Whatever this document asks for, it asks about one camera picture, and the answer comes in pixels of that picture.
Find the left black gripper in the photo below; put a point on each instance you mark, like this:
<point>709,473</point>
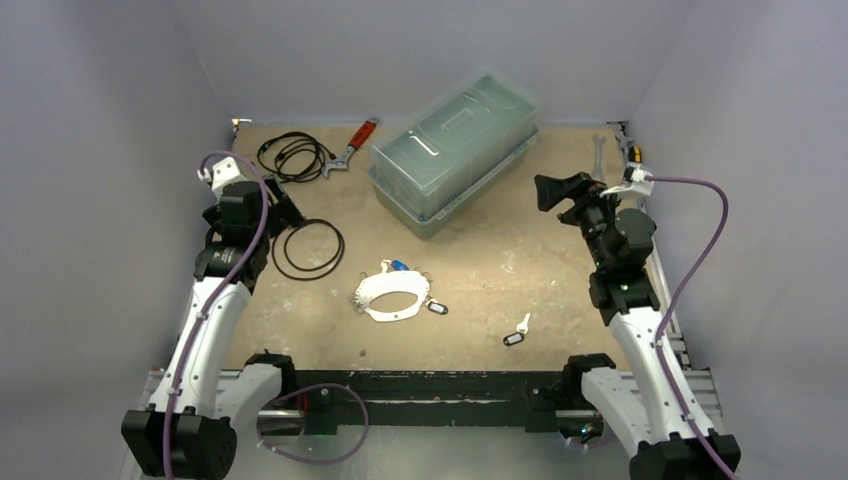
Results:
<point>280,213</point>

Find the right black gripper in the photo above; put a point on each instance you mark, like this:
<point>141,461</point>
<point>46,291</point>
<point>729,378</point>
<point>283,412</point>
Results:
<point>579,201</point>

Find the white oval keyring holder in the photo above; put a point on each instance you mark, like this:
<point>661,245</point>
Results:
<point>395,292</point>

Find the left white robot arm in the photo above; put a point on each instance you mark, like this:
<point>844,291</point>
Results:
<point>188,428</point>

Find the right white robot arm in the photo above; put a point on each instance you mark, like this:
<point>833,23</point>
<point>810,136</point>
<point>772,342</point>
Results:
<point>665,431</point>

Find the silver open-end spanner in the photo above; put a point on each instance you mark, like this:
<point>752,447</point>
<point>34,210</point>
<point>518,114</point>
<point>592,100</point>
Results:
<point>597,173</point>

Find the yellow black screwdriver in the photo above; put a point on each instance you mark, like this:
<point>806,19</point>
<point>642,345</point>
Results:
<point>634,153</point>

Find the clear plastic storage box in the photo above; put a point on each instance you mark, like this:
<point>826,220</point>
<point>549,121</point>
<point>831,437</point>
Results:
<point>445,155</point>

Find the silver key with black tag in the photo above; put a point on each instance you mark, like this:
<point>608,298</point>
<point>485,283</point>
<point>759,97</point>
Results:
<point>521,330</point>

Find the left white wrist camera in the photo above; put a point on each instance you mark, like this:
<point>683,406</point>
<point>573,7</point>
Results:
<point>220,175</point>

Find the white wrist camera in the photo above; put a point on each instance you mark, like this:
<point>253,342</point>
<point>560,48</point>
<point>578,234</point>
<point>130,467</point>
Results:
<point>636,183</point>
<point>220,175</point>

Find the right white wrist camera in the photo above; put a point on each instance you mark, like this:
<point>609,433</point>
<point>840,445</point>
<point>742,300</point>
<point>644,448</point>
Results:
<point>636,183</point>

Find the red handled adjustable wrench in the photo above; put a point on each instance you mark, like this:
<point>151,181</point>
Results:
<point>341,162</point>

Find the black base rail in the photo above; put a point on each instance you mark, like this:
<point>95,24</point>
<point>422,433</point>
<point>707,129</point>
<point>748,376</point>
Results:
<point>535,401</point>

